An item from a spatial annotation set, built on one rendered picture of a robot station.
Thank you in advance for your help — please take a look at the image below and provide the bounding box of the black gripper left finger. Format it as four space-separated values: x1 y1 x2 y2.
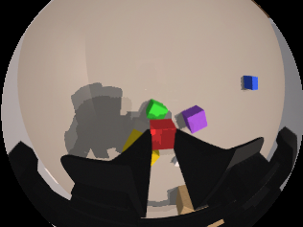
59 128 152 217

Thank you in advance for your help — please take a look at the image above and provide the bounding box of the red block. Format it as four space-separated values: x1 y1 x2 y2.
151 118 175 150

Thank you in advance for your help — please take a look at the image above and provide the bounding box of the purple cube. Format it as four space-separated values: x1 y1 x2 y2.
181 105 207 133

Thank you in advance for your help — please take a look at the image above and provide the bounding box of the blue block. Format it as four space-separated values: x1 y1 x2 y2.
244 75 259 90

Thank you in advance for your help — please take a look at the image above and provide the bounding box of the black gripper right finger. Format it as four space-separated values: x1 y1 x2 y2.
175 128 265 210

